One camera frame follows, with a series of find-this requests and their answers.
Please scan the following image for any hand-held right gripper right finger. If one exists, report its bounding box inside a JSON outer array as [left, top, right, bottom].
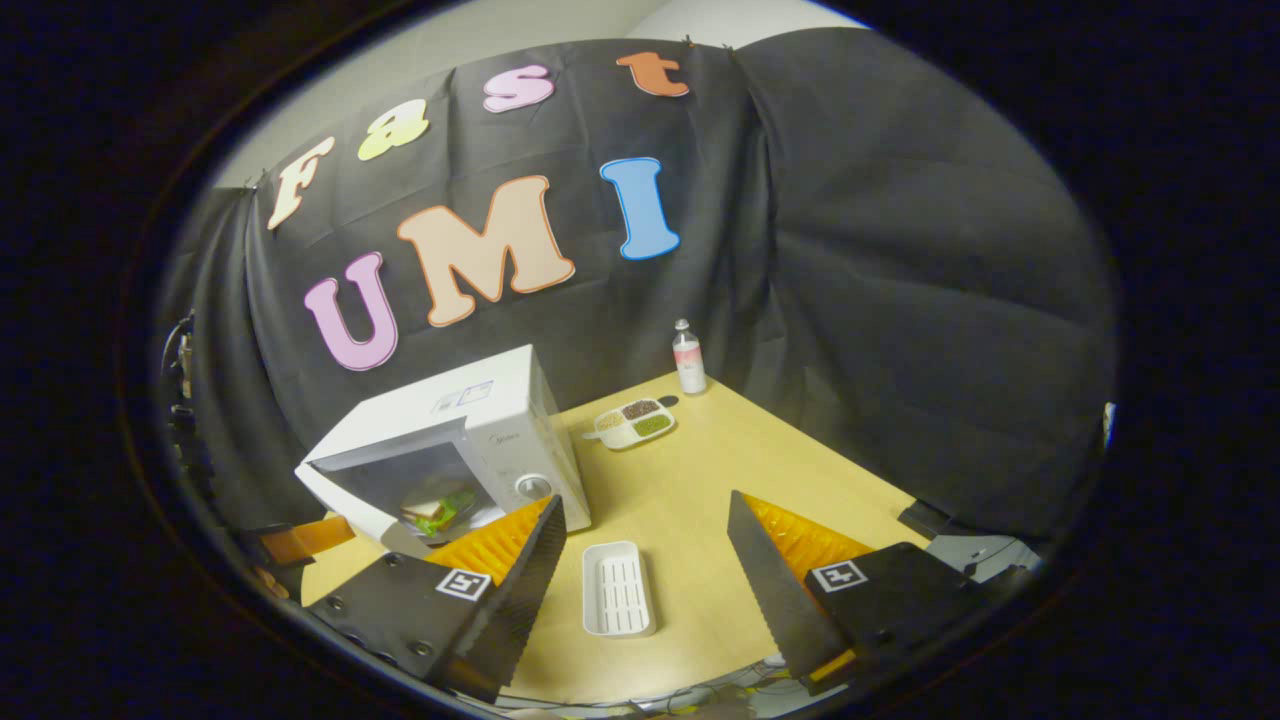
[[725, 490, 1001, 698]]

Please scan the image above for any white plastic tray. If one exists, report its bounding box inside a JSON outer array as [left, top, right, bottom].
[[582, 540, 658, 639]]

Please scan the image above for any white divided bean dish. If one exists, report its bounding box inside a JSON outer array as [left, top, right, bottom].
[[585, 396, 679, 451]]

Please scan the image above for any white microwave oven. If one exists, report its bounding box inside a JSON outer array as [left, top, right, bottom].
[[295, 345, 592, 559]]

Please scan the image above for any dark metal stand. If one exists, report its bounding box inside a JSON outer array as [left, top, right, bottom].
[[160, 312, 216, 501]]

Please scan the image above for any lettuce sandwich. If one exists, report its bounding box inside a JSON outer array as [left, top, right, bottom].
[[400, 488, 478, 536]]

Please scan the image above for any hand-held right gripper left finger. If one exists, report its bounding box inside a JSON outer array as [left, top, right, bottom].
[[300, 495, 568, 704]]

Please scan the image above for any flat black device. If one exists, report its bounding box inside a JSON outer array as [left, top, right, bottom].
[[898, 500, 966, 541]]

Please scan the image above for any black backdrop cloth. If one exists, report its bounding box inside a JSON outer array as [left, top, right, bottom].
[[155, 28, 1118, 561]]

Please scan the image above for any small pink label bottle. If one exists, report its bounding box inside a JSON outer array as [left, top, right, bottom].
[[672, 319, 708, 396]]

